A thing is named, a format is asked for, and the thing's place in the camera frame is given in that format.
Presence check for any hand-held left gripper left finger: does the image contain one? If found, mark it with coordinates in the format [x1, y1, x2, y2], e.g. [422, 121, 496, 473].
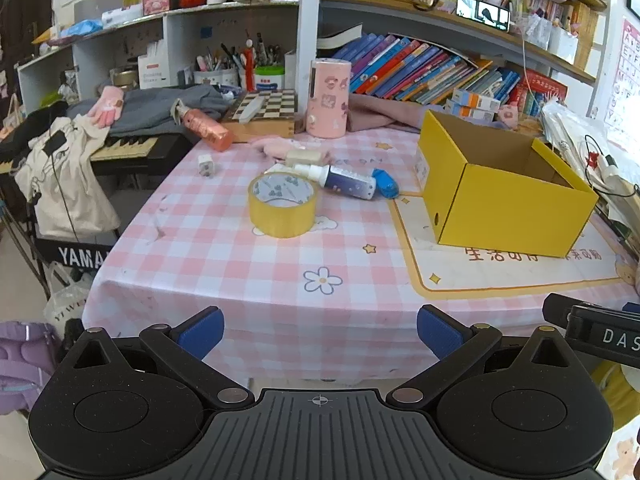
[59, 306, 255, 409]

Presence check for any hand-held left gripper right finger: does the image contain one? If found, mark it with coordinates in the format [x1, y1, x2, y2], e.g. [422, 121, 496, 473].
[384, 304, 587, 409]

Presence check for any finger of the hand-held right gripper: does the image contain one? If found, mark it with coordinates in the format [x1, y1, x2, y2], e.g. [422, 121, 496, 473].
[542, 292, 640, 331]

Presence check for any yellow cardboard box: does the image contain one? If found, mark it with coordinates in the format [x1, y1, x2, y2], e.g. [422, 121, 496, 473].
[417, 109, 599, 259]

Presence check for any yellow tape roll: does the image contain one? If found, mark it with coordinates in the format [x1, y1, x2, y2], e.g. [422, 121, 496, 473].
[248, 171, 317, 239]

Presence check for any small blue case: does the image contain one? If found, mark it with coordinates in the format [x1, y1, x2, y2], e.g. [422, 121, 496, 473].
[371, 168, 400, 199]

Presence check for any purple white bottle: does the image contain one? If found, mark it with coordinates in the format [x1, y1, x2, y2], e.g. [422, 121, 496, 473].
[294, 162, 377, 201]

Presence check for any pink knit glove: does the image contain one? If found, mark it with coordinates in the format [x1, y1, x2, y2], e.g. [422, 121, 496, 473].
[248, 136, 291, 161]
[86, 86, 126, 129]

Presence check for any small white paper box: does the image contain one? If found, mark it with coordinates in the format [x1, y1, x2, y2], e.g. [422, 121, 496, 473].
[285, 148, 323, 167]

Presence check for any pink checked cloth desktop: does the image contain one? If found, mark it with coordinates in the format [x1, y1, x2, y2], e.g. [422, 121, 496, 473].
[81, 125, 640, 386]

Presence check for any white plastic bag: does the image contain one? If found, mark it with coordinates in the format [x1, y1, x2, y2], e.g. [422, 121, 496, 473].
[44, 260, 96, 338]

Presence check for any white power strip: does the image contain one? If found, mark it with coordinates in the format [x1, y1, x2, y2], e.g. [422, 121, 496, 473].
[597, 152, 622, 182]

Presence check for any black keyboard case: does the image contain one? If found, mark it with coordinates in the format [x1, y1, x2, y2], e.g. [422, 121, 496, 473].
[34, 232, 121, 273]

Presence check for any purple backpack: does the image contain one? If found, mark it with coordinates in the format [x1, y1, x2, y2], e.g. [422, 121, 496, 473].
[0, 321, 63, 415]

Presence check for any pile of papers and bags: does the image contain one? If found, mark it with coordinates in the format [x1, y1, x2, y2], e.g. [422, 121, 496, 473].
[540, 100, 640, 256]

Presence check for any black electronic keyboard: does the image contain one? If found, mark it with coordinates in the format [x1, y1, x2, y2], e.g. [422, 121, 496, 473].
[0, 125, 193, 177]

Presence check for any cream tote bag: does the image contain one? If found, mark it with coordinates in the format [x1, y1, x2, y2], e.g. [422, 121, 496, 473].
[15, 116, 121, 239]

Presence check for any pink metallic bottle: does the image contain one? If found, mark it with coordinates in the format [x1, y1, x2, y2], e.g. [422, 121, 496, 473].
[172, 100, 234, 152]

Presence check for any orange white carton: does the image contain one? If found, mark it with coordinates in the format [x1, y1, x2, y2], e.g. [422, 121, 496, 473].
[445, 101, 496, 121]
[452, 89, 501, 110]

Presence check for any mauve cloth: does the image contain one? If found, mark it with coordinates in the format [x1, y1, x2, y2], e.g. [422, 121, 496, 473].
[345, 94, 426, 134]

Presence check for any long grey case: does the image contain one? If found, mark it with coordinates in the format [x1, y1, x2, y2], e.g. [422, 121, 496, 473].
[239, 96, 264, 125]

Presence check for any grey garment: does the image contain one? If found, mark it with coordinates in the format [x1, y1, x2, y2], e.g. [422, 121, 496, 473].
[67, 84, 232, 137]

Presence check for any wooden chessboard box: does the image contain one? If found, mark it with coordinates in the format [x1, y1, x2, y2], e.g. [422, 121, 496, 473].
[221, 89, 299, 144]

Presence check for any pink cylindrical appliance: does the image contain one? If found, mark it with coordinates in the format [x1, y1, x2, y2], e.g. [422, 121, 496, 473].
[305, 59, 352, 139]

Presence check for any white pen cup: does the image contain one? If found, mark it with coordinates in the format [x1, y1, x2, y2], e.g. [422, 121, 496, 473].
[192, 42, 241, 88]

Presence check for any green-lidded white tub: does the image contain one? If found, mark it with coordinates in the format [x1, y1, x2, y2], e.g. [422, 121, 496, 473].
[254, 64, 286, 92]

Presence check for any row of leaning colourful books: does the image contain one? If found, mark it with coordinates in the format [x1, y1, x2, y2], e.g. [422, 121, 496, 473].
[332, 34, 568, 117]

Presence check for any white red-label box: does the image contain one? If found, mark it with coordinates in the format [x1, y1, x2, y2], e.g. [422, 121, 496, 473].
[137, 51, 171, 88]

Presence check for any white storage bin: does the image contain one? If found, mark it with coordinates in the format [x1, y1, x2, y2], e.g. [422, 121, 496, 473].
[520, 10, 581, 63]

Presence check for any red tassel ornament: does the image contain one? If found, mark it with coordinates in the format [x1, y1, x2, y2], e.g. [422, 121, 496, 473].
[239, 37, 257, 92]

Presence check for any tall white carton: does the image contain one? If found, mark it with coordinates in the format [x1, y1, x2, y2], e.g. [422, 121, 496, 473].
[284, 49, 299, 92]

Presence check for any black thick book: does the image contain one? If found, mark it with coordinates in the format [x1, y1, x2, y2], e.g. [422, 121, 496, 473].
[316, 24, 364, 51]

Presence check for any blue plastic packet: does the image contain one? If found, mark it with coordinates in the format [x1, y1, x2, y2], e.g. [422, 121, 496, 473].
[59, 19, 104, 40]

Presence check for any white wooden bookshelf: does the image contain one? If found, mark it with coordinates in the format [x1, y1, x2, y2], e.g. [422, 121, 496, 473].
[15, 0, 611, 126]

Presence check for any wall poster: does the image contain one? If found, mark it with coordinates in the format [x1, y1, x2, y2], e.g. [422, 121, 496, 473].
[604, 19, 640, 131]

